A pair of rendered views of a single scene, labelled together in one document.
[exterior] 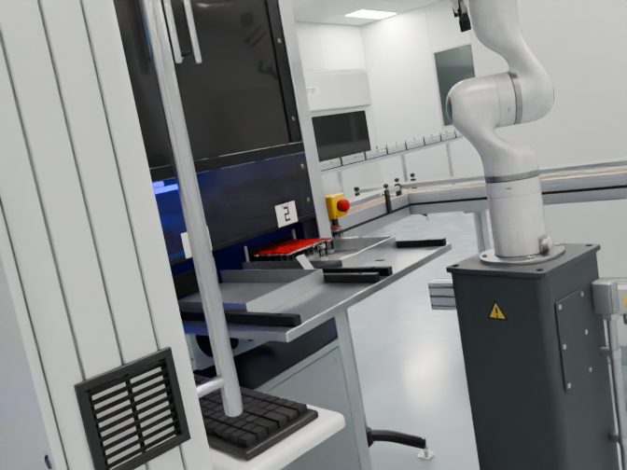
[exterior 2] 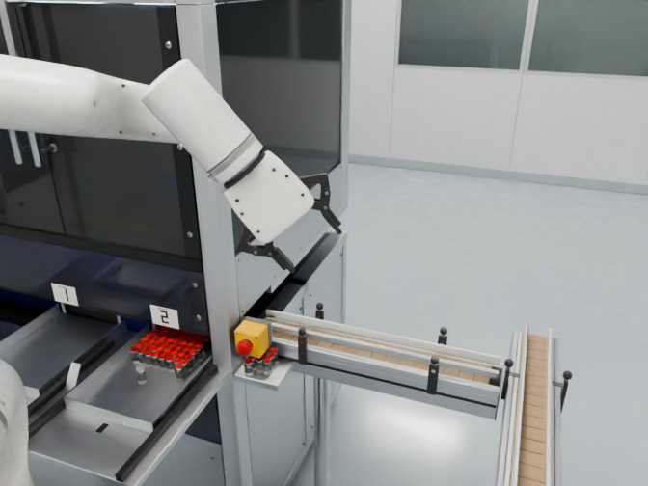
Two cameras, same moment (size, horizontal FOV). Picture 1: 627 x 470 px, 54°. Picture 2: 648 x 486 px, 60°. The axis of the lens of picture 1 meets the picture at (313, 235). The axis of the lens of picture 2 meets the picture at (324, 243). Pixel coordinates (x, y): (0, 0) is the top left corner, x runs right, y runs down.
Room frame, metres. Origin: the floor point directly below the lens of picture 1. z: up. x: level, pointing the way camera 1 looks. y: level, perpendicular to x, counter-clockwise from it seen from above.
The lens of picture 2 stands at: (1.74, -1.29, 1.85)
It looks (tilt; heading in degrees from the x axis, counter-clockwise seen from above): 26 degrees down; 71
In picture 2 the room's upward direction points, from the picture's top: straight up
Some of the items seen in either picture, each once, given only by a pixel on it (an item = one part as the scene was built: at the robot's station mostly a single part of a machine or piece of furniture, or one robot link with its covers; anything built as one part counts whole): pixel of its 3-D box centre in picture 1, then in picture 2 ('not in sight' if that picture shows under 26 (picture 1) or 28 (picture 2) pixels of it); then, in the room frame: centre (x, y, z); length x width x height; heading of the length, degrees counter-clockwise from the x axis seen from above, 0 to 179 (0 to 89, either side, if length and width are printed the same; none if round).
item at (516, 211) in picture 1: (516, 217); not in sight; (1.42, -0.47, 0.95); 0.19 x 0.19 x 0.18
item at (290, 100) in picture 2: not in sight; (294, 104); (2.19, 0.33, 1.51); 0.85 x 0.01 x 0.59; 51
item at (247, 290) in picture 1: (232, 291); (50, 346); (1.42, 0.21, 0.90); 0.34 x 0.26 x 0.04; 51
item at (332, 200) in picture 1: (330, 206); (253, 337); (1.95, -0.07, 1.00); 0.08 x 0.07 x 0.07; 51
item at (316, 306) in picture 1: (302, 282); (82, 383); (1.51, 0.05, 0.87); 0.70 x 0.48 x 0.02; 141
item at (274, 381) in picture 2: not in sight; (267, 367); (1.99, -0.05, 0.87); 0.14 x 0.13 x 0.02; 51
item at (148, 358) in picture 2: (306, 253); (159, 361); (1.71, 0.03, 0.91); 0.18 x 0.02 x 0.05; 141
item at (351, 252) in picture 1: (319, 255); (150, 372); (1.68, -0.01, 0.90); 0.34 x 0.26 x 0.04; 51
